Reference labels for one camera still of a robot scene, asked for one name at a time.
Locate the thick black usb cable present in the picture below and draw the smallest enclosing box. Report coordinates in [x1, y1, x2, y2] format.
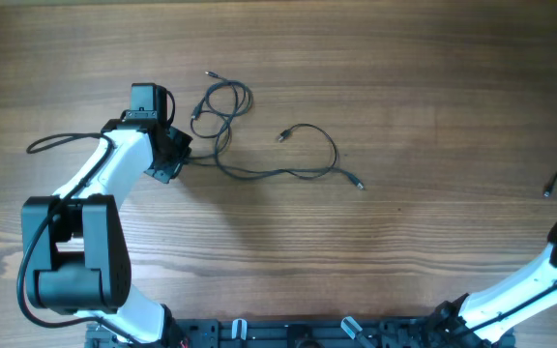
[184, 71, 254, 168]

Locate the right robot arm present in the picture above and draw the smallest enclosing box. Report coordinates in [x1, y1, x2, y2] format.
[426, 221, 557, 347]

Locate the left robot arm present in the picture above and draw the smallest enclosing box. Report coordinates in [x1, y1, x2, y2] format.
[16, 83, 191, 347]

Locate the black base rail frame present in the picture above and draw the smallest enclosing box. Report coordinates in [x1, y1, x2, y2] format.
[84, 316, 516, 348]

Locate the left camera black cable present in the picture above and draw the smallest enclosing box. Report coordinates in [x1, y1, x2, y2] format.
[15, 132, 134, 345]

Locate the camera black cable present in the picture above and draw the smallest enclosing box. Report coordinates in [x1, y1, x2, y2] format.
[15, 132, 134, 345]
[452, 279, 557, 339]

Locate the right camera black cable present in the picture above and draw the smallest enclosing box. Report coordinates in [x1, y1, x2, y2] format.
[452, 279, 557, 339]

